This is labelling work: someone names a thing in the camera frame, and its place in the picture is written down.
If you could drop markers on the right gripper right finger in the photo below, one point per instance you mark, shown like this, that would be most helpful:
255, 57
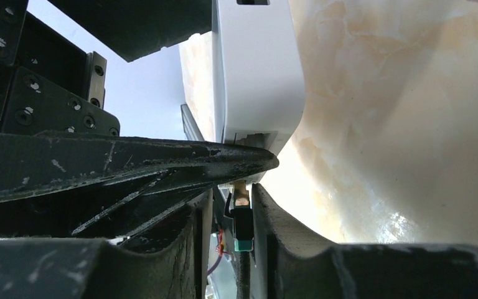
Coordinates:
293, 261

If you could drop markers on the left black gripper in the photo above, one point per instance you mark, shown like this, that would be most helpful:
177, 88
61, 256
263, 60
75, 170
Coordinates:
58, 184

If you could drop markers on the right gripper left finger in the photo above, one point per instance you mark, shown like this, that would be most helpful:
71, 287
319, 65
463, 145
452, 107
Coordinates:
94, 268

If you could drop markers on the white small hub box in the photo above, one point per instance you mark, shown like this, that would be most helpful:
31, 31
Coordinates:
258, 82

